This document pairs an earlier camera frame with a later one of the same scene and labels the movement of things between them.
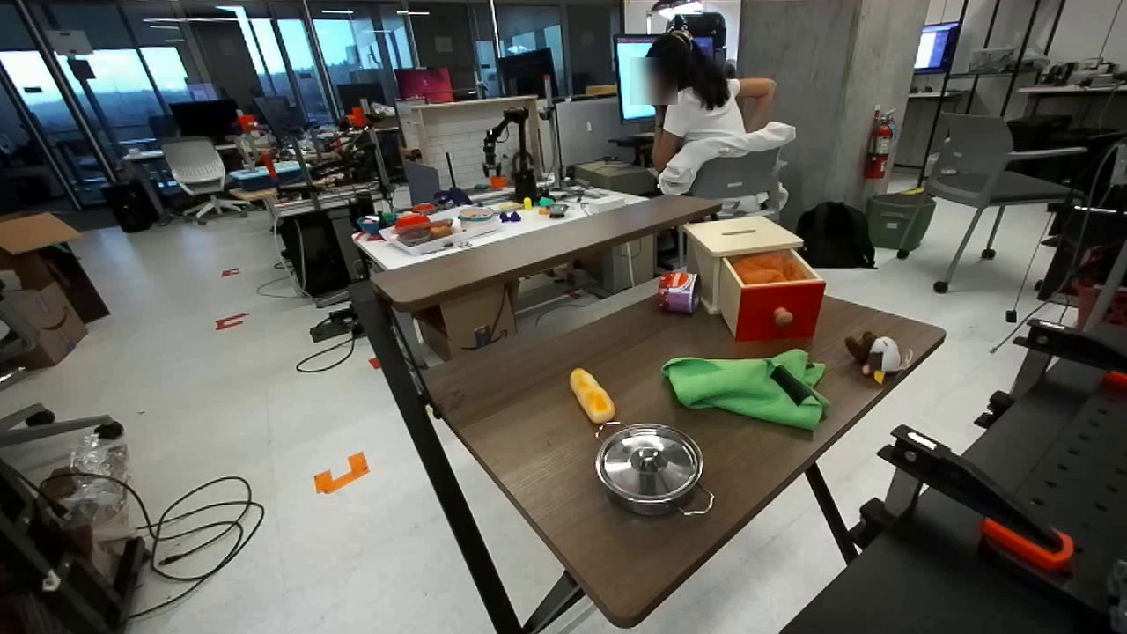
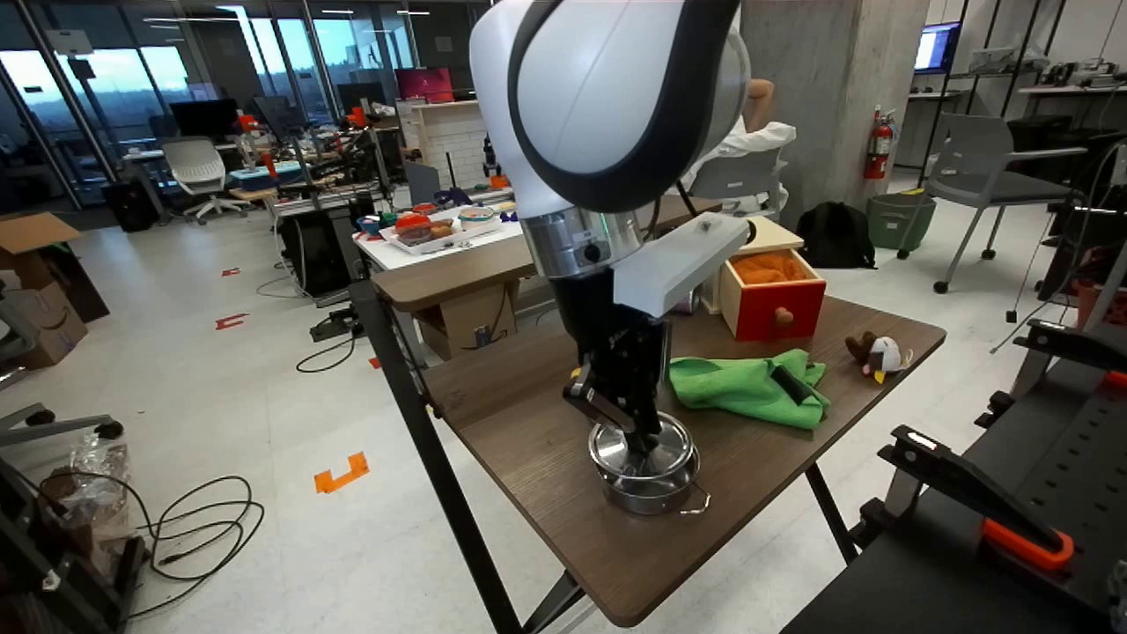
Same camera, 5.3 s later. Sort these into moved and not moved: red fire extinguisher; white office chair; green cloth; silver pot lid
Moved: silver pot lid
Not moved: green cloth; red fire extinguisher; white office chair
